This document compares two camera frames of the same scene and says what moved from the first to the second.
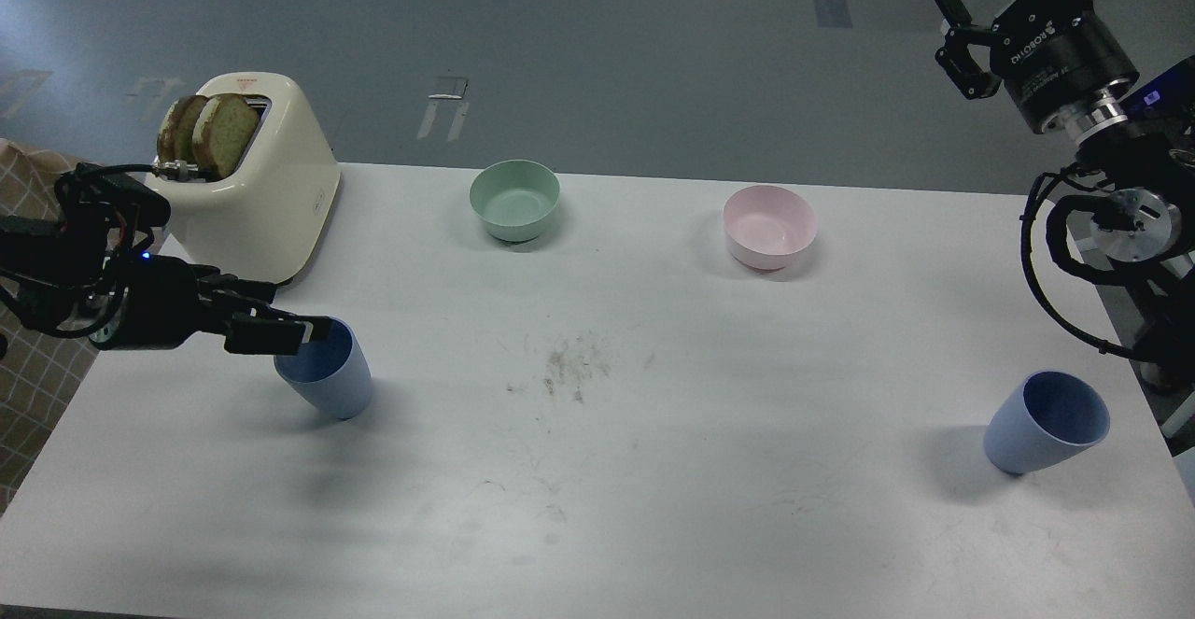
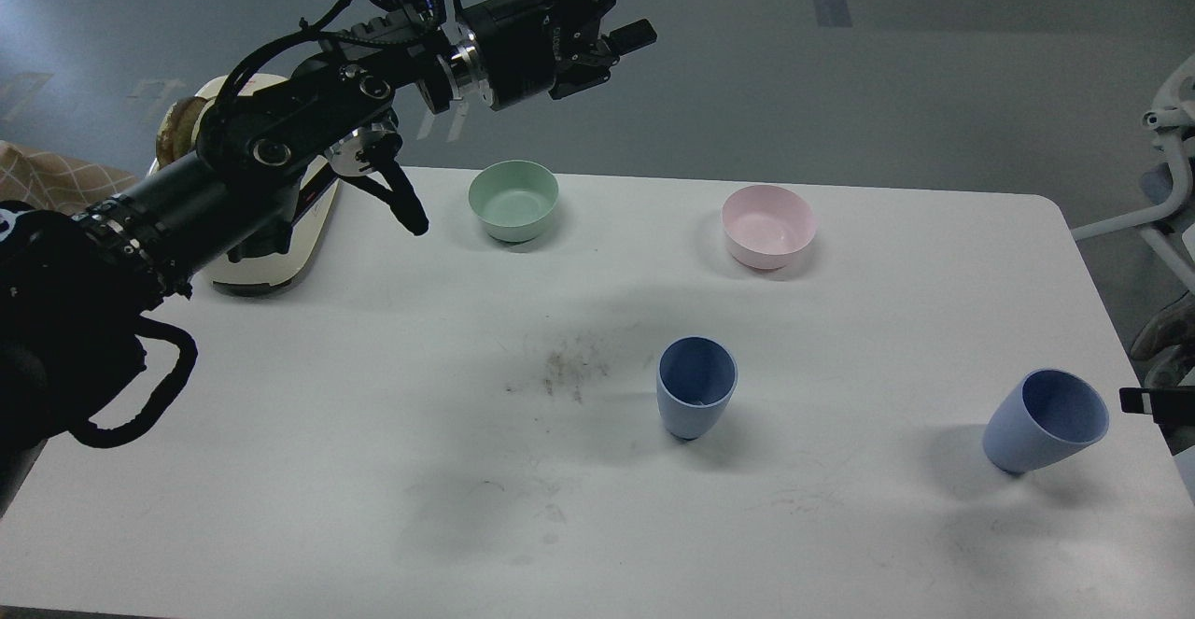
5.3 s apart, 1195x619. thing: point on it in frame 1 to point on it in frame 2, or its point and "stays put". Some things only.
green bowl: x=514 y=198 stays put
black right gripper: x=1049 y=45 to x=1168 y=407
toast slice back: x=175 y=135 stays put
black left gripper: x=161 y=302 to x=513 y=46
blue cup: x=331 y=370 to x=695 y=379
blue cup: x=1046 y=417 stays put
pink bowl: x=768 y=227 stays put
